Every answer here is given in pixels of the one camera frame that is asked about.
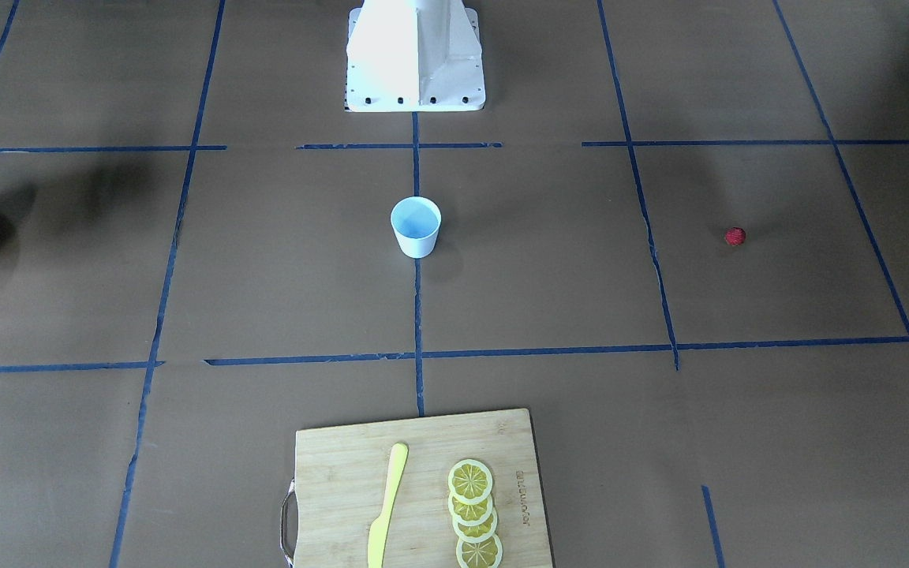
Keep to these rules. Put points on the light blue plastic cup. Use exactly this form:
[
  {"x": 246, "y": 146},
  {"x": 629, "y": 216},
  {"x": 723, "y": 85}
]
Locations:
[{"x": 416, "y": 223}]

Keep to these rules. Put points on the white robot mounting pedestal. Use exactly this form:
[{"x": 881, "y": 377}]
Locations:
[{"x": 414, "y": 56}]

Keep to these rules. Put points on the bamboo cutting board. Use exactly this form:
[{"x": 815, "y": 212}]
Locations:
[{"x": 337, "y": 490}]

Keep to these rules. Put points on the top lemon slice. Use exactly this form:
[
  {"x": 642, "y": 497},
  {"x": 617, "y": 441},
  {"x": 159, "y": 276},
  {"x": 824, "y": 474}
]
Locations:
[{"x": 470, "y": 481}]

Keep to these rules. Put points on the yellow plastic knife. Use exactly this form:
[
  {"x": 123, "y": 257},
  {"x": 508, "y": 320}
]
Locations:
[{"x": 380, "y": 527}]

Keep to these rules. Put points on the red strawberry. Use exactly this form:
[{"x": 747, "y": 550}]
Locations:
[{"x": 735, "y": 236}]

